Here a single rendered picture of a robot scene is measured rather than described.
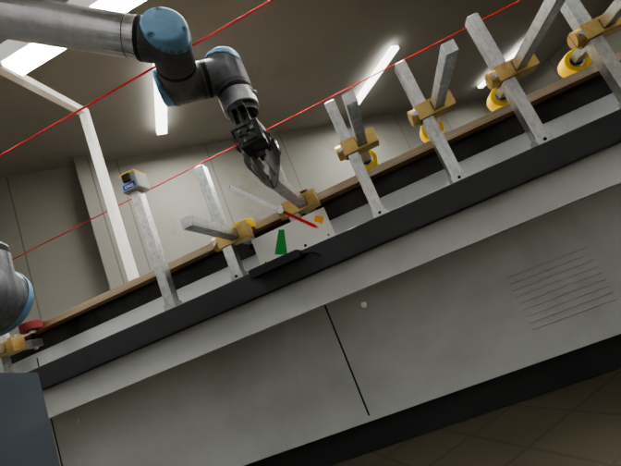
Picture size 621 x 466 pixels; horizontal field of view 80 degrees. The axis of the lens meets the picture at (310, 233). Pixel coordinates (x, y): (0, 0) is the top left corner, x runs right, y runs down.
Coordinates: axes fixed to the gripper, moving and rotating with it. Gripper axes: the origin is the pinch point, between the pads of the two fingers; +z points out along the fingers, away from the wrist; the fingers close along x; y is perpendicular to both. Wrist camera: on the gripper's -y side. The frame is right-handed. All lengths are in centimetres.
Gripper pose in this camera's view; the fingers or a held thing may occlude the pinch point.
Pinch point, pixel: (273, 184)
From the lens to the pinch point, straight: 91.0
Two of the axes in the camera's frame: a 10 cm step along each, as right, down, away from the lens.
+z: 3.6, 9.0, -2.3
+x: 9.0, -4.0, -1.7
